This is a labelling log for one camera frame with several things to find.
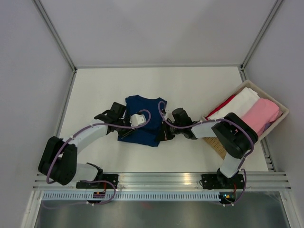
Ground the blue t shirt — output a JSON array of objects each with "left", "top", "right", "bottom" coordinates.
[{"left": 117, "top": 95, "right": 168, "bottom": 148}]

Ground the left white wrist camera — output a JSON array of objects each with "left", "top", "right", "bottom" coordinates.
[{"left": 130, "top": 114, "right": 147, "bottom": 127}]

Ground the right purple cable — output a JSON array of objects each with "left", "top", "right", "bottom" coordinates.
[{"left": 158, "top": 101, "right": 255, "bottom": 208}]

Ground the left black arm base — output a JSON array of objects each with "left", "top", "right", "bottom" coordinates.
[{"left": 76, "top": 173, "right": 119, "bottom": 190}]

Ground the pink rolled t shirt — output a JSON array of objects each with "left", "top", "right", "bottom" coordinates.
[{"left": 241, "top": 98, "right": 280, "bottom": 136}]

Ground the red rolled t shirt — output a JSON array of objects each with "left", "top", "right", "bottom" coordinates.
[{"left": 205, "top": 95, "right": 236, "bottom": 119}]

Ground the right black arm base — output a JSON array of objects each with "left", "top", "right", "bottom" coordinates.
[{"left": 200, "top": 174, "right": 245, "bottom": 190}]

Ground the purple rolled t shirt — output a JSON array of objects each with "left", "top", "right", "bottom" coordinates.
[{"left": 263, "top": 122, "right": 273, "bottom": 131}]

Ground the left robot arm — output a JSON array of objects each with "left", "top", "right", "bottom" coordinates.
[{"left": 38, "top": 102, "right": 134, "bottom": 188}]

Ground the aluminium frame rail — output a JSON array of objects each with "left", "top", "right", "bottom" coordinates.
[{"left": 32, "top": 172, "right": 291, "bottom": 191}]

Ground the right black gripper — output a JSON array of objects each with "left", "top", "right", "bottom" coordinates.
[{"left": 155, "top": 120, "right": 183, "bottom": 142}]

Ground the white rolled t shirt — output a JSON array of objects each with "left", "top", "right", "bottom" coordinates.
[{"left": 206, "top": 87, "right": 260, "bottom": 120}]

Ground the white slotted cable duct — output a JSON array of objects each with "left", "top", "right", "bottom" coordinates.
[{"left": 42, "top": 191, "right": 220, "bottom": 201}]

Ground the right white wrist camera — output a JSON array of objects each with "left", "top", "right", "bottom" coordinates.
[{"left": 162, "top": 109, "right": 170, "bottom": 119}]

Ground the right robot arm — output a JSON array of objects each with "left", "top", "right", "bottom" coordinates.
[{"left": 156, "top": 107, "right": 258, "bottom": 188}]

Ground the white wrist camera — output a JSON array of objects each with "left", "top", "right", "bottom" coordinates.
[
  {"left": 162, "top": 109, "right": 170, "bottom": 119},
  {"left": 130, "top": 114, "right": 147, "bottom": 127}
]

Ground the wicker basket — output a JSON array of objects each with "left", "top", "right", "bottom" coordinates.
[{"left": 203, "top": 80, "right": 289, "bottom": 159}]

